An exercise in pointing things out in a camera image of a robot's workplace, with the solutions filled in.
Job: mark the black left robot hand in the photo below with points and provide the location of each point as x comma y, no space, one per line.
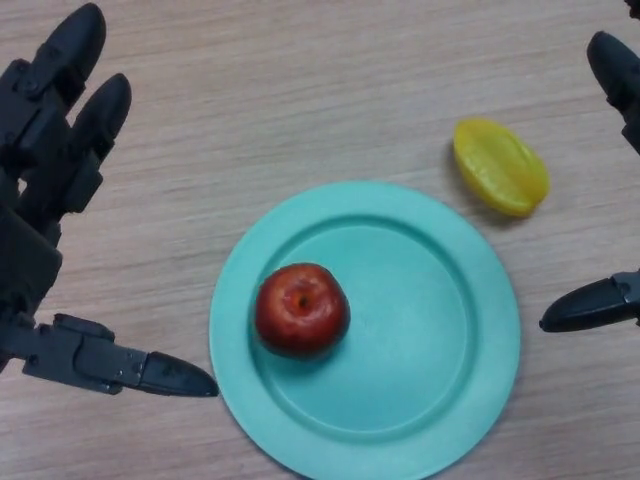
45,165

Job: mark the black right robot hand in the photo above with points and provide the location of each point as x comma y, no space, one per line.
617,75

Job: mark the red apple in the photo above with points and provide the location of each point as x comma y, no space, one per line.
302,317

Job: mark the yellow starfruit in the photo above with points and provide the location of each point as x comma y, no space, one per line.
501,167

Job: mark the green round plate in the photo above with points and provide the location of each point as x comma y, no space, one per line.
400,310

